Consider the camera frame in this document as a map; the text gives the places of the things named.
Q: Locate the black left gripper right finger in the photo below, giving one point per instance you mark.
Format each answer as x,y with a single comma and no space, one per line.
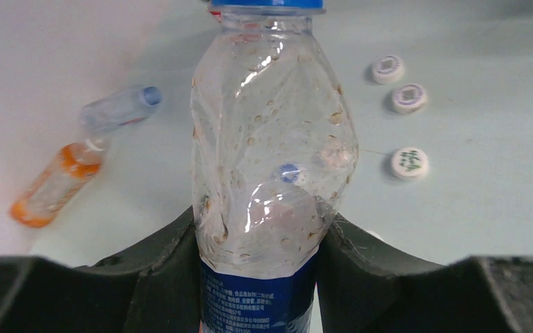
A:
366,285

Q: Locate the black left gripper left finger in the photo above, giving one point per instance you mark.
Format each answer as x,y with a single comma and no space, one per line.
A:
151,286

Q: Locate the Pepsi bottle blue label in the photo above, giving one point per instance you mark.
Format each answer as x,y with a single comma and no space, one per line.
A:
264,94

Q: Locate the blue bottle cap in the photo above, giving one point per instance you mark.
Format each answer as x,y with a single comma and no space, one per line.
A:
303,4

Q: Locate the slim orange label bottle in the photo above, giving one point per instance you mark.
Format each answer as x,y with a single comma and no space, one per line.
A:
71,168

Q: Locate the clear bluish water bottle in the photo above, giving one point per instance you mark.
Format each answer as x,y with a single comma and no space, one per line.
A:
122,108

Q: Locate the white cap blue logo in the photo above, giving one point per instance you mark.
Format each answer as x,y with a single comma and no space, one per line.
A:
291,173

